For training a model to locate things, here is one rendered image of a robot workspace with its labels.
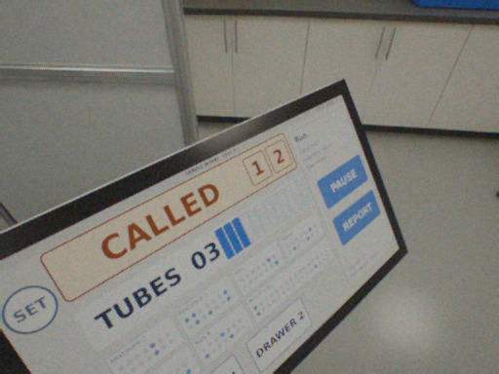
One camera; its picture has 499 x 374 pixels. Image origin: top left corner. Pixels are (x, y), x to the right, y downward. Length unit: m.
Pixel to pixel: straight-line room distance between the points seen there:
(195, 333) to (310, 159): 0.26
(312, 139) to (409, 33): 1.97
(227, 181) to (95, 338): 0.20
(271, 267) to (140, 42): 0.74
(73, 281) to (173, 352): 0.13
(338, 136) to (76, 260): 0.37
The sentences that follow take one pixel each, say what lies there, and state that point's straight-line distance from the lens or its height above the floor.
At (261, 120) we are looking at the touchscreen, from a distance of 0.39.
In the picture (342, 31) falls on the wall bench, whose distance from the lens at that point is 2.26.
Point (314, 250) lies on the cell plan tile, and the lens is 0.43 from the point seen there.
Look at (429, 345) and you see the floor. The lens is 1.67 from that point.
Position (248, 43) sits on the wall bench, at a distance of 2.27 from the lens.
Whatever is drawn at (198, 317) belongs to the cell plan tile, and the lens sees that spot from 0.36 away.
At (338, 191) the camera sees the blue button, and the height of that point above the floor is 1.09.
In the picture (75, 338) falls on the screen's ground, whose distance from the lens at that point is 0.34.
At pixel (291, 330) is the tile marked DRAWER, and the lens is 0.43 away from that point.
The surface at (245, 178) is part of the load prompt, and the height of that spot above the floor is 1.15.
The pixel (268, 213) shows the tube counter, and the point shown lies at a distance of 0.38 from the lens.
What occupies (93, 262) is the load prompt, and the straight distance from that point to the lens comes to 0.33.
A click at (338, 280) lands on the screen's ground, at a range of 0.47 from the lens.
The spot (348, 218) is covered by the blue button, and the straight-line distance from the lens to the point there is 0.48.
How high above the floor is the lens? 1.40
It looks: 44 degrees down
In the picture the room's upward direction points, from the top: straight up
